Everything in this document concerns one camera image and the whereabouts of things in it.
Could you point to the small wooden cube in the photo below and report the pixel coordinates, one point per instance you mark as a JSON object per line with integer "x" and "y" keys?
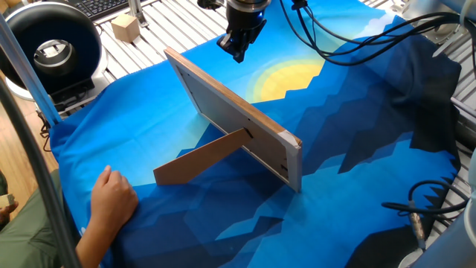
{"x": 6, "y": 201}

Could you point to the black keyboard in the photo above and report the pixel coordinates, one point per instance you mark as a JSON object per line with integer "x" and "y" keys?
{"x": 100, "y": 6}

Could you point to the large wooden cube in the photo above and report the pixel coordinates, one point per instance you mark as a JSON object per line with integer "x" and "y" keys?
{"x": 125, "y": 29}

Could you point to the person's right forearm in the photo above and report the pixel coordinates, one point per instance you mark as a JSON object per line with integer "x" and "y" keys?
{"x": 93, "y": 249}

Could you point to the person's right hand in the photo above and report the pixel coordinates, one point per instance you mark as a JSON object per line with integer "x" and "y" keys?
{"x": 113, "y": 201}

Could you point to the green trousers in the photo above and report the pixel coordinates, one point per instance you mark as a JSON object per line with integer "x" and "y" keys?
{"x": 22, "y": 245}

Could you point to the person's left hand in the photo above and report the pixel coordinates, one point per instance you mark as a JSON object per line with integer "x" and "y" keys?
{"x": 6, "y": 216}

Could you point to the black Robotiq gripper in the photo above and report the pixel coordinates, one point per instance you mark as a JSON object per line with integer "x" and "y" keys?
{"x": 245, "y": 20}

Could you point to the wooden picture frame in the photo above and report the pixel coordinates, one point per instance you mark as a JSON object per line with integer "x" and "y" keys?
{"x": 238, "y": 115}

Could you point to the black foreground tube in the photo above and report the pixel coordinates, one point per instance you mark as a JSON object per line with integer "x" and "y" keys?
{"x": 56, "y": 223}

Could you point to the aluminium frame post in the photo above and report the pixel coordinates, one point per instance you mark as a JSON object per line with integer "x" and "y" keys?
{"x": 29, "y": 74}

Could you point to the metal stand bracket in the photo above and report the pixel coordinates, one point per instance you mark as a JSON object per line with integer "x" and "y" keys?
{"x": 135, "y": 11}

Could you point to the blue landscape print cloth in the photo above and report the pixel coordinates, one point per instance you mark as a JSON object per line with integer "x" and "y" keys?
{"x": 334, "y": 167}

